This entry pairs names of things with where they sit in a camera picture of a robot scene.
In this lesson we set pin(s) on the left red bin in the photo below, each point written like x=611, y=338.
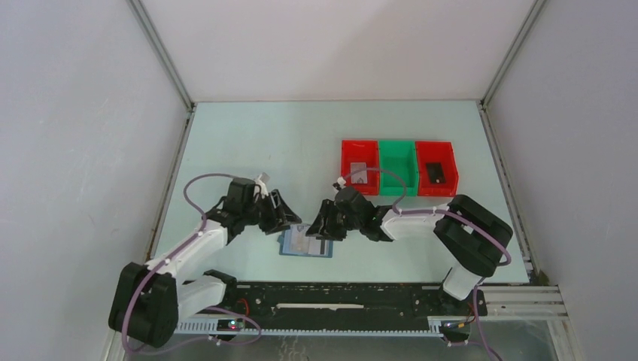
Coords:
x=361, y=151

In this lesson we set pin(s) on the red bin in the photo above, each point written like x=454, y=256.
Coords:
x=361, y=151
x=436, y=151

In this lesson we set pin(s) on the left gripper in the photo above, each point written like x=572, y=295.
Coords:
x=287, y=216

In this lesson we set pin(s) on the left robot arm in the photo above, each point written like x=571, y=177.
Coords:
x=151, y=299

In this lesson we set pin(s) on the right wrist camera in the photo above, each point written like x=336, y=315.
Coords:
x=339, y=184

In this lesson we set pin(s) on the right red bin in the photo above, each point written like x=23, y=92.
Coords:
x=436, y=151

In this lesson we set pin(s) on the black credit card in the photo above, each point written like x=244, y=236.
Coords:
x=435, y=172

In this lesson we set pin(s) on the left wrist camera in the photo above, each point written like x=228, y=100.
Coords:
x=261, y=184

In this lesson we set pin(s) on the white credit card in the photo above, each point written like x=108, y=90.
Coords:
x=359, y=173

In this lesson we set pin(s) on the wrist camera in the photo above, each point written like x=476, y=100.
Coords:
x=261, y=184
x=339, y=184

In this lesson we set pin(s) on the green bin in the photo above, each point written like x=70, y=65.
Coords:
x=398, y=157

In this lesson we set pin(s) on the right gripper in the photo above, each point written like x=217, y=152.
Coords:
x=328, y=208

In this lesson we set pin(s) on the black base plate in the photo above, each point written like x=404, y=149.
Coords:
x=349, y=307

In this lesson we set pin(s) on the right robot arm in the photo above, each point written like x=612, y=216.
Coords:
x=475, y=237

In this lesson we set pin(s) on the blue leather card holder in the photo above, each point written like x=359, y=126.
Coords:
x=285, y=237

